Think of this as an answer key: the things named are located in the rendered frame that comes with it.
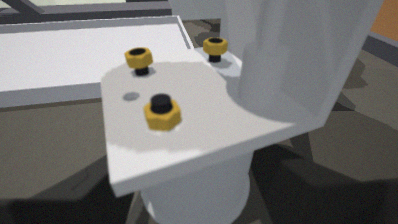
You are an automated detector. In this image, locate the white metal bracket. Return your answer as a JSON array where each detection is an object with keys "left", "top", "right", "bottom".
[{"left": 99, "top": 0, "right": 384, "bottom": 197}]

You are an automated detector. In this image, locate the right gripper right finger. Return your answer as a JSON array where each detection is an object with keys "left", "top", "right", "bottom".
[{"left": 251, "top": 144, "right": 398, "bottom": 224}]

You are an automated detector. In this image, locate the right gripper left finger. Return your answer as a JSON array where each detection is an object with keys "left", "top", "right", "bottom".
[{"left": 0, "top": 154, "right": 135, "bottom": 224}]

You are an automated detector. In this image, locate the yellow hex nut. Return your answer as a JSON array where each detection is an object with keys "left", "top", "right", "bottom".
[
  {"left": 143, "top": 99, "right": 181, "bottom": 131},
  {"left": 203, "top": 38, "right": 228, "bottom": 55},
  {"left": 124, "top": 47, "right": 153, "bottom": 69}
]

